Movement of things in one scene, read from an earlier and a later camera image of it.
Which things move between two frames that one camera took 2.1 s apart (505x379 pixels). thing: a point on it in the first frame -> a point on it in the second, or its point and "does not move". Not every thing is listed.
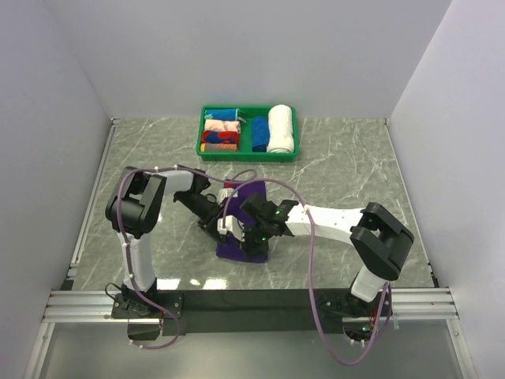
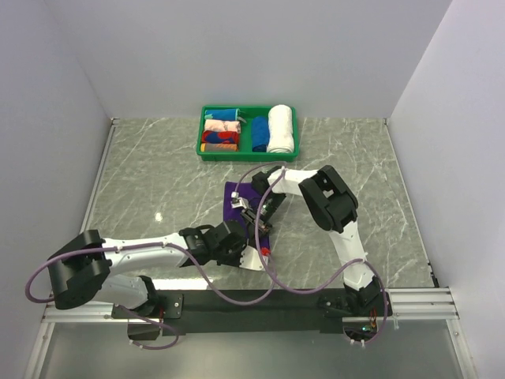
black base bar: x=248 y=313 does not move
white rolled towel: x=281 y=139 does not move
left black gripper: x=209 y=222 -> x=236 y=263
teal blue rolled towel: x=222 y=114 does not move
